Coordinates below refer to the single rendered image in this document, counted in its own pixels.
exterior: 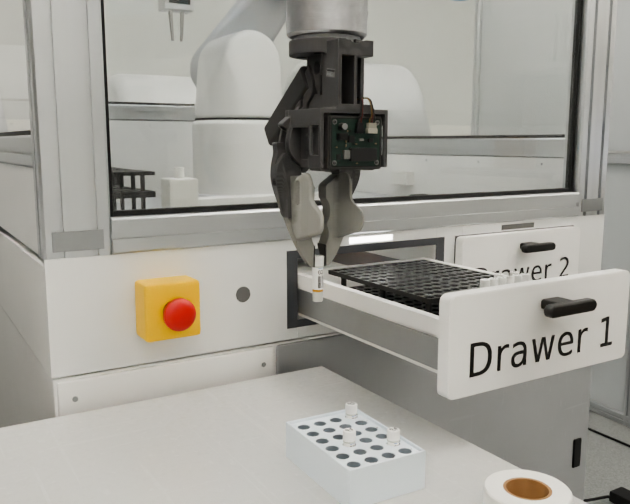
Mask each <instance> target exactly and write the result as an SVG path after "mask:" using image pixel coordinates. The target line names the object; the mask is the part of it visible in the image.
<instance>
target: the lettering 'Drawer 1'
mask: <svg viewBox="0 0 630 504"><path fill-rule="evenodd" d="M605 321H606V331H605V343H602V344H600V347H604V346H608V345H612V341H611V342H608V331H609V316H607V317H605V318H603V319H602V321H601V323H603V322H605ZM581 330H582V329H580V330H579V331H578V347H577V353H578V352H580V347H581V336H582V334H583V333H584V332H585V331H588V328H584V329H583V330H582V332H581ZM566 335H569V336H570V341H567V342H563V343H561V342H562V339H563V337H564V336H566ZM554 337H555V335H552V337H551V342H550V346H549V350H548V351H547V344H546V337H542V339H541V343H540V348H539V352H538V354H537V347H536V340H535V339H532V342H533V349H534V356H535V362H539V360H540V355H541V351H542V347H543V343H544V350H545V357H546V360H548V359H550V355H551V351H552V346H553V342H554ZM572 343H573V335H572V333H571V332H564V333H563V334H562V335H561V336H560V338H559V342H558V352H559V354H560V355H561V356H567V355H570V354H571V353H572V349H571V350H570V351H569V352H566V353H563V352H562V350H561V346H563V345H568V344H572ZM518 345H522V346H523V348H524V350H521V351H517V352H515V353H514V354H513V356H512V358H511V365H512V366H513V367H515V368H516V367H519V366H521V365H522V363H523V365H526V356H527V346H526V344H525V342H523V341H519V342H516V343H515V344H513V348H514V347H516V346H518ZM477 346H485V347H486V348H487V351H488V361H487V364H486V367H485V368H484V369H483V370H481V371H479V372H475V373H473V372H474V347H477ZM505 348H509V344H506V345H504V346H503V347H502V349H501V346H498V359H497V371H500V369H501V354H502V351H503V350H504V349H505ZM519 354H523V358H522V361H521V362H520V363H518V364H516V363H515V361H514V359H515V357H516V356H517V355H519ZM491 360H492V350H491V347H490V345H489V344H488V343H486V342H477V343H472V344H471V347H470V375H469V378H471V377H475V376H479V375H482V374H484V373H485V372H486V371H487V370H488V369H489V367H490V364H491Z"/></svg>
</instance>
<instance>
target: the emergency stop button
mask: <svg viewBox="0 0 630 504"><path fill-rule="evenodd" d="M195 318H196V310H195V307H194V305H193V304H192V303H191V302H190V301H188V300H186V299H184V298H176V299H173V300H171V301H170V302H169V303H168V304H167V305H166V306H165V308H164V311H163V320H164V323H165V324H166V326H167V327H168V328H170V329H171V330H173V331H184V330H186V329H188V328H189V327H190V326H191V325H192V324H193V323H194V321H195Z"/></svg>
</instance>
